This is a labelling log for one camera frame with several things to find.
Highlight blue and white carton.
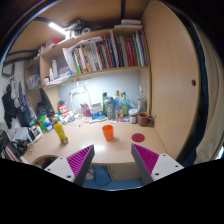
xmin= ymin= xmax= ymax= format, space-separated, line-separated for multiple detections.
xmin=89 ymin=102 xmax=105 ymax=121

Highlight light blue hairbrush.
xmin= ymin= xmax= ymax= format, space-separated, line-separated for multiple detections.
xmin=88 ymin=116 xmax=108 ymax=124

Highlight orange plastic cup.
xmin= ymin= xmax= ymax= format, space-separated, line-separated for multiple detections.
xmin=101 ymin=124 xmax=115 ymax=142

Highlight yellow-labelled tea drink bottle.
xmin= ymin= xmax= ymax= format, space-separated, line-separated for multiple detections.
xmin=52 ymin=117 xmax=69 ymax=145

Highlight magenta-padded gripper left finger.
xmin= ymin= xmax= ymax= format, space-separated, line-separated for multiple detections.
xmin=44 ymin=144 xmax=96 ymax=187

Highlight white desk lamp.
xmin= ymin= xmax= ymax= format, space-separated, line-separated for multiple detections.
xmin=68 ymin=81 xmax=93 ymax=116

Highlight green-capped clear bottle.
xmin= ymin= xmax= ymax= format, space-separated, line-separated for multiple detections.
xmin=120 ymin=92 xmax=130 ymax=118

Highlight brown ceramic mug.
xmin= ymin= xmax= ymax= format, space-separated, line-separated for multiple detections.
xmin=137 ymin=111 xmax=154 ymax=128

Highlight red and white canister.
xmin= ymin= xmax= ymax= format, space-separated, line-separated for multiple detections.
xmin=57 ymin=103 xmax=69 ymax=119

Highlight small green bottle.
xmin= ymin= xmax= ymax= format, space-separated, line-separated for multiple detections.
xmin=37 ymin=114 xmax=48 ymax=133

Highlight bright white tube light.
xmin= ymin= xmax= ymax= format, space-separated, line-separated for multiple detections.
xmin=48 ymin=21 xmax=68 ymax=36

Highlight flat round red coaster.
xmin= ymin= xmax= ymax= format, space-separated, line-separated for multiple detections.
xmin=131 ymin=132 xmax=146 ymax=143

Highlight wooden shelf unit with books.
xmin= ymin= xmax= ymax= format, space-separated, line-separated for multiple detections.
xmin=23 ymin=18 xmax=152 ymax=93

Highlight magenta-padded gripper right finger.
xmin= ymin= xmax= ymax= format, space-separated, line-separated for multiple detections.
xmin=130 ymin=143 xmax=185 ymax=186

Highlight clear glass bottle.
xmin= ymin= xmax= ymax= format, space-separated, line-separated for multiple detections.
xmin=137 ymin=85 xmax=148 ymax=114

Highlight grey shaker bottle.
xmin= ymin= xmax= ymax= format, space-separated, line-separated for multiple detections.
xmin=103 ymin=96 xmax=116 ymax=121

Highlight tall green bottle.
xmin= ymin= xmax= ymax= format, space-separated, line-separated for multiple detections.
xmin=101 ymin=91 xmax=109 ymax=117

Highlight hanging dark clothes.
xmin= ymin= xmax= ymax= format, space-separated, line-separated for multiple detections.
xmin=1 ymin=74 xmax=38 ymax=129

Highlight pink packet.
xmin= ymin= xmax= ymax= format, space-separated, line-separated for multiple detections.
xmin=79 ymin=102 xmax=92 ymax=118

